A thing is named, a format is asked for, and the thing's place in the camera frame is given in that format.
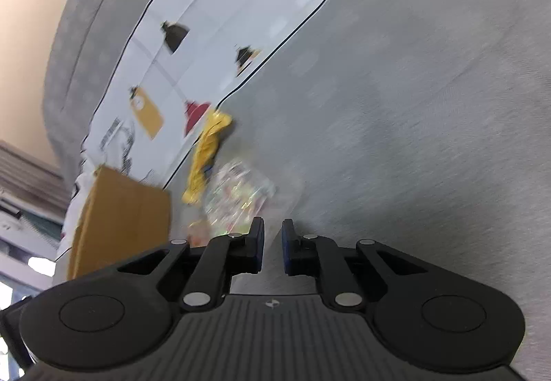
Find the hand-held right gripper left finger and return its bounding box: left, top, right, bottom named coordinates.
left=118, top=216, right=266, bottom=312

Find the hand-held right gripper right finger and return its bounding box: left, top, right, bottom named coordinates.
left=281, top=218, right=457, bottom=313

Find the clear bag of candies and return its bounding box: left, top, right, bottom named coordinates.
left=189, top=161, right=304, bottom=250

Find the yellow snack packet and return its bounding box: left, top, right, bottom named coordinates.
left=181, top=109, right=234, bottom=205

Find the cardboard box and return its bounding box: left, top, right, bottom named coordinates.
left=66, top=165, right=174, bottom=282

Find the white window frame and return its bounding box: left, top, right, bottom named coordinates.
left=0, top=192, right=65, bottom=278

